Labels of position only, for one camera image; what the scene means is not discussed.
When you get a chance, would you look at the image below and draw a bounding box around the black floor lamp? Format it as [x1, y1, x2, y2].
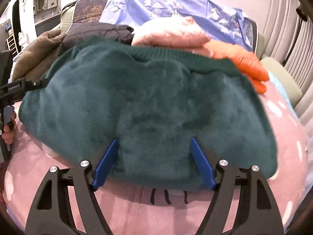
[282, 4, 308, 67]

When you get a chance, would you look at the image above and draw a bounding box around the white cat figurine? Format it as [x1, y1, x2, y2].
[18, 31, 28, 50]

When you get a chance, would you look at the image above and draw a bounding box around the dark green fleece coat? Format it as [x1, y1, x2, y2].
[19, 37, 277, 190]

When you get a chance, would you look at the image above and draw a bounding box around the pink polka-dot bedspread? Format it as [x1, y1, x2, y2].
[3, 82, 308, 234]

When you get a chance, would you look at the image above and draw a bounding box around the grey pleated curtain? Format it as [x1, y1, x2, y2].
[254, 0, 313, 128]

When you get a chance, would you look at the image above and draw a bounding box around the dark tree-print pillow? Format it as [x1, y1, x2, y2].
[59, 0, 108, 33]

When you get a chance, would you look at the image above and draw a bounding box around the black puffer jacket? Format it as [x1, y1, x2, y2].
[62, 21, 134, 50]

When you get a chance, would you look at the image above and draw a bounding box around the person left hand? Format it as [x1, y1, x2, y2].
[2, 111, 17, 145]

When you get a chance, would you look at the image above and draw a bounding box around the pink quilted jacket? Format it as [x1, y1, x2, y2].
[132, 16, 212, 49]

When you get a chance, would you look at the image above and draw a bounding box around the orange puffer jacket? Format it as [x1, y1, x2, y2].
[203, 40, 270, 94]

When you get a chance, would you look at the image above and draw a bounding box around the blue tree-print sheet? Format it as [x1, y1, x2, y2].
[99, 0, 254, 52]

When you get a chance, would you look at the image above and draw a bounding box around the brown fleece garment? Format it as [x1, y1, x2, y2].
[12, 28, 66, 81]

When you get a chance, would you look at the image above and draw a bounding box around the green pillow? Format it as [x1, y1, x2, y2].
[261, 57, 302, 107]

